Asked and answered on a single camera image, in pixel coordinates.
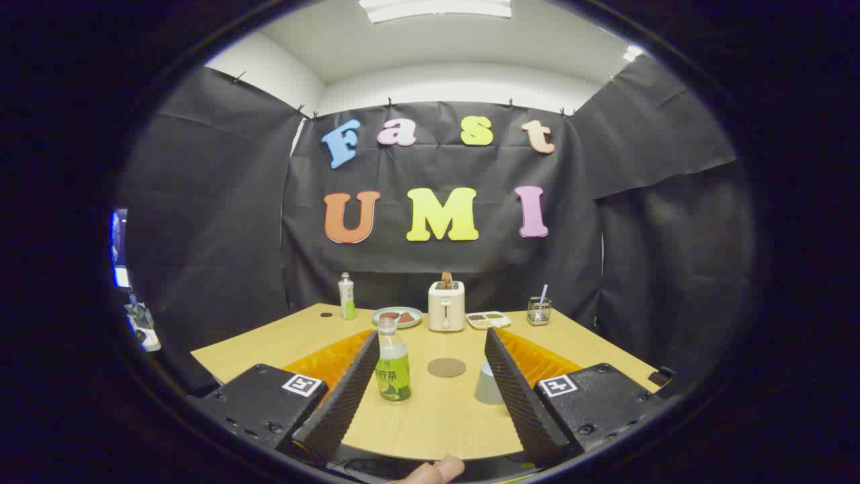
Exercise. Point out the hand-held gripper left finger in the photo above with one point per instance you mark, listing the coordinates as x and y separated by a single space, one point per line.
349 403

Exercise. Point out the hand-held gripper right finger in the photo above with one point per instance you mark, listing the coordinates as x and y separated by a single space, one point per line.
521 403

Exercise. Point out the pale grey cup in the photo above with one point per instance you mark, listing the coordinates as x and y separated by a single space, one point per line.
487 386

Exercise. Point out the green label juice bottle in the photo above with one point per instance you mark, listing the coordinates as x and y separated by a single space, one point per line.
393 376

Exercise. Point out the round brown coaster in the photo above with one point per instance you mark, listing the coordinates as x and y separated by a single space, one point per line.
447 368

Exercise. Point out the small white green bottle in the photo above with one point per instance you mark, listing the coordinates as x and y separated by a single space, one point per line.
347 299

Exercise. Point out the wooden table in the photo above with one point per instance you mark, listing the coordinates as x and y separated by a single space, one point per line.
430 423

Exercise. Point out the white divided tray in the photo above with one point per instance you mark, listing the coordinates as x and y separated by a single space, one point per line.
488 320

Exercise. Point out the pale green plate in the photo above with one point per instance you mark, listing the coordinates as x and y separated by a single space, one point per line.
398 324

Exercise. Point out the cream toaster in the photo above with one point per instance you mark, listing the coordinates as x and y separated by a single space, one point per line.
446 309

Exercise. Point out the small black block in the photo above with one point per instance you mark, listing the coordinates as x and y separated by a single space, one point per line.
662 376

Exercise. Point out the brown toast slice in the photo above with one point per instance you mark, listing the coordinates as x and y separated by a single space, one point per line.
447 279

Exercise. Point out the grey patterned object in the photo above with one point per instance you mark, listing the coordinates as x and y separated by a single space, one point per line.
144 329

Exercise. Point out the black backdrop cloth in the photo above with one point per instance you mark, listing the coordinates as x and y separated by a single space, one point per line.
437 168

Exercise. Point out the small ceiling light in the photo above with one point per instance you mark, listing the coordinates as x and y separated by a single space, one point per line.
633 53

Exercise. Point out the long ceiling light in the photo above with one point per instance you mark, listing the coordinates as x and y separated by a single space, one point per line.
437 8

